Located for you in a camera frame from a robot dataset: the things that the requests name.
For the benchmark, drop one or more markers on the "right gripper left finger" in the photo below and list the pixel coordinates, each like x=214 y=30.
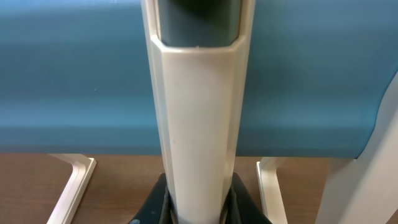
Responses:
x=152 y=208

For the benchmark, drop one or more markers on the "white and blue stand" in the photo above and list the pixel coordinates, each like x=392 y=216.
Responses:
x=62 y=93

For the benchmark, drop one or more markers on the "white pipette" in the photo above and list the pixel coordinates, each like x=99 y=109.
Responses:
x=199 y=124

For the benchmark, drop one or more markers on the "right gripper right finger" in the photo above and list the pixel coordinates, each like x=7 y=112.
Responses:
x=245 y=211

